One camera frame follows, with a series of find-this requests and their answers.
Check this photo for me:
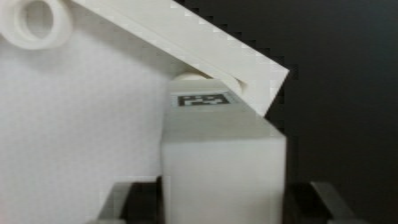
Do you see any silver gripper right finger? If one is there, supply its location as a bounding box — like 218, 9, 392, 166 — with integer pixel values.
283, 181, 356, 224

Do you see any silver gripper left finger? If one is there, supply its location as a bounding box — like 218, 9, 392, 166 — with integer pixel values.
88, 177, 164, 224

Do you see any white leg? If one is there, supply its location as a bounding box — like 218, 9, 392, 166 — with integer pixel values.
161, 79, 287, 224

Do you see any white desk top tray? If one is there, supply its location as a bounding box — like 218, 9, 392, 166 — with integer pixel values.
0, 0, 289, 224

